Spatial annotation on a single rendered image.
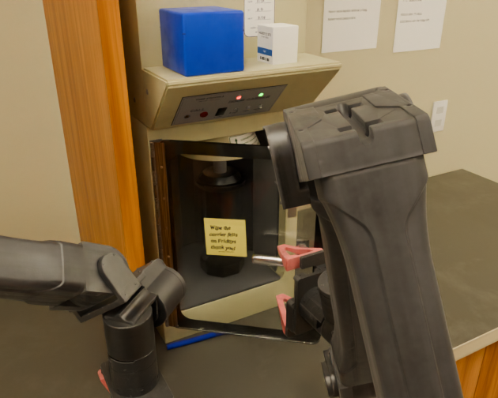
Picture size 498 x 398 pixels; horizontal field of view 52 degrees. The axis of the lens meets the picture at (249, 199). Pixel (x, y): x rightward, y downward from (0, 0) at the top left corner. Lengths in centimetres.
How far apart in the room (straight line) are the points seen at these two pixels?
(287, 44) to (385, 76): 90
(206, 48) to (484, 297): 90
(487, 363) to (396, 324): 109
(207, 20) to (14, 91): 62
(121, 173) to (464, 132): 156
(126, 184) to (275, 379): 48
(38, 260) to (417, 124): 39
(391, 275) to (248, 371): 77
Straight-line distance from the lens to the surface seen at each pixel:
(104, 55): 76
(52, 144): 132
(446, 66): 195
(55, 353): 116
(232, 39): 81
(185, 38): 78
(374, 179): 30
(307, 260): 77
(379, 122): 32
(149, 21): 87
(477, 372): 139
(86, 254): 59
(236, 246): 93
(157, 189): 92
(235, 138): 100
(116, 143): 79
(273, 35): 87
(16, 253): 55
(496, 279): 144
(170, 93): 78
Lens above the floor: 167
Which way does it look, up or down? 25 degrees down
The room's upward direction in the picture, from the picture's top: straight up
